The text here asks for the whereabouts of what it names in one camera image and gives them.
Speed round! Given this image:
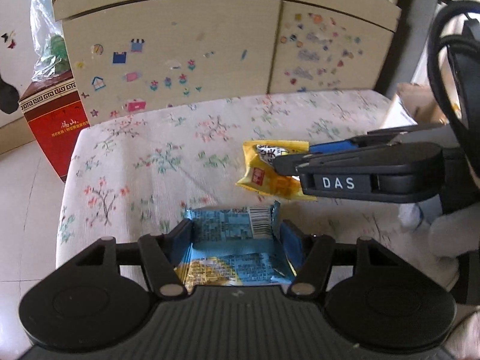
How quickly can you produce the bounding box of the light blue snack bag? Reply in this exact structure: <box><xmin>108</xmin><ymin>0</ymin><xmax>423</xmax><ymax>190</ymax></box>
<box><xmin>175</xmin><ymin>202</ymin><xmax>295</xmax><ymax>292</ymax></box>

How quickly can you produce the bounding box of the small yellow snack packet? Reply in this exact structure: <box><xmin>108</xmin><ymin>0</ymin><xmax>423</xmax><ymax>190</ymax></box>
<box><xmin>235</xmin><ymin>140</ymin><xmax>316</xmax><ymax>201</ymax></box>

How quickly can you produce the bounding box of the white gloved hand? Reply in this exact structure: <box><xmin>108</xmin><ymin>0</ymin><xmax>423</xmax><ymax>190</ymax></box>
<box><xmin>427</xmin><ymin>205</ymin><xmax>480</xmax><ymax>360</ymax></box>

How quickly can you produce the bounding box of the cardboard box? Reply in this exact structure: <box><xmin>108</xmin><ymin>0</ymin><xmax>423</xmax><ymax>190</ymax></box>
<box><xmin>381</xmin><ymin>83</ymin><xmax>448</xmax><ymax>128</ymax></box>

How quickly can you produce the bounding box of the floral tablecloth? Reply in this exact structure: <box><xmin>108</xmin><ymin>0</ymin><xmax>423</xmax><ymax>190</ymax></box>
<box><xmin>54</xmin><ymin>88</ymin><xmax>461</xmax><ymax>293</ymax></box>

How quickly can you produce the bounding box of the red gift box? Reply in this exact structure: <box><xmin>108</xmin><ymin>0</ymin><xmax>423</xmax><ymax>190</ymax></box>
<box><xmin>19</xmin><ymin>71</ymin><xmax>89</xmax><ymax>180</ymax></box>

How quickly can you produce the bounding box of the beige wooden cabinet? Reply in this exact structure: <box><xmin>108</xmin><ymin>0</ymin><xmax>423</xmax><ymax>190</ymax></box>
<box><xmin>52</xmin><ymin>0</ymin><xmax>400</xmax><ymax>125</ymax></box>

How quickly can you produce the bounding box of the clear plastic bag with greens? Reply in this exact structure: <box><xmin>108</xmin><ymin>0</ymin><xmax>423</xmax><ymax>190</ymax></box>
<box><xmin>29</xmin><ymin>0</ymin><xmax>71</xmax><ymax>82</ymax></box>

